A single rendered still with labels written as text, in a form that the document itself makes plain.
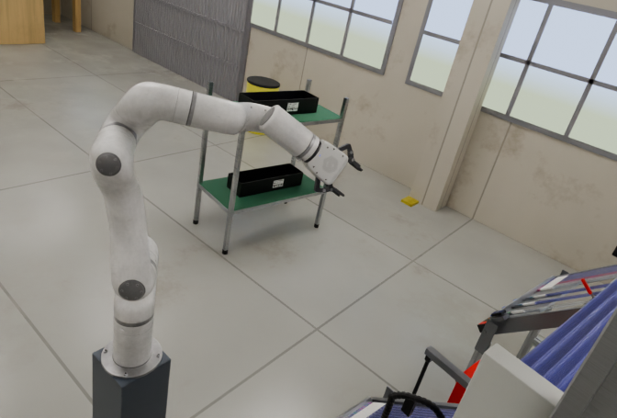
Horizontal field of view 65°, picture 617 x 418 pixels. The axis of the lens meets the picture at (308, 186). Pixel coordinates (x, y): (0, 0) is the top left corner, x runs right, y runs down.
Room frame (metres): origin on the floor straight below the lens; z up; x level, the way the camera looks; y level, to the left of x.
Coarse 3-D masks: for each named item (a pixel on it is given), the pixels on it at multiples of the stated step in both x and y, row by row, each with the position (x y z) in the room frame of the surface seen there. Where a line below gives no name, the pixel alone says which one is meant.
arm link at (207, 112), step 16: (192, 96) 1.15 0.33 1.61; (208, 96) 1.18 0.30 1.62; (192, 112) 1.13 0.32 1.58; (208, 112) 1.14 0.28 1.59; (224, 112) 1.16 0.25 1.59; (240, 112) 1.18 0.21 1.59; (256, 112) 1.28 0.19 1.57; (208, 128) 1.15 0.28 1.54; (224, 128) 1.16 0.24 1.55; (240, 128) 1.17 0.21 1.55; (256, 128) 1.29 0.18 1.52
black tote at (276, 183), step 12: (264, 168) 3.32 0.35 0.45; (276, 168) 3.41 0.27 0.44; (288, 168) 3.49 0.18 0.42; (228, 180) 3.09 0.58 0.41; (240, 180) 3.17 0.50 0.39; (252, 180) 3.25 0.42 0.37; (264, 180) 3.12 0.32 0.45; (276, 180) 3.20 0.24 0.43; (288, 180) 3.29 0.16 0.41; (300, 180) 3.37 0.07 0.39; (240, 192) 2.97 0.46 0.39; (252, 192) 3.05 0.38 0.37
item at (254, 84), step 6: (252, 78) 5.30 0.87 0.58; (258, 78) 5.35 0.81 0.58; (264, 78) 5.41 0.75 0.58; (270, 78) 5.46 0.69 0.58; (252, 84) 5.13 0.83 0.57; (258, 84) 5.13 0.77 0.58; (264, 84) 5.18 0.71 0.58; (270, 84) 5.23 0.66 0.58; (276, 84) 5.29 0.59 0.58; (246, 90) 5.24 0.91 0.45; (252, 90) 5.14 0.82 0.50; (258, 90) 5.12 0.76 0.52; (264, 90) 5.12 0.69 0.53; (270, 90) 5.14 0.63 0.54; (276, 90) 5.22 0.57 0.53; (252, 132) 5.14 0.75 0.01; (258, 132) 5.15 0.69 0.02
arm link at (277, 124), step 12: (276, 108) 1.22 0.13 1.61; (264, 120) 1.21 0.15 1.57; (276, 120) 1.20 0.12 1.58; (288, 120) 1.22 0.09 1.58; (264, 132) 1.21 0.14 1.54; (276, 132) 1.20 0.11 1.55; (288, 132) 1.21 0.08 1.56; (300, 132) 1.22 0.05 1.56; (288, 144) 1.21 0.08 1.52; (300, 144) 1.21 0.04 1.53
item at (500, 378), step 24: (480, 360) 0.34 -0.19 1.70; (504, 360) 0.34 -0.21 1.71; (480, 384) 0.34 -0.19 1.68; (504, 384) 0.32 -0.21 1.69; (528, 384) 0.31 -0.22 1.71; (552, 384) 0.32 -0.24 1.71; (480, 408) 0.33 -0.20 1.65; (504, 408) 0.32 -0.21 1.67; (528, 408) 0.31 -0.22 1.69; (552, 408) 0.30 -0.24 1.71
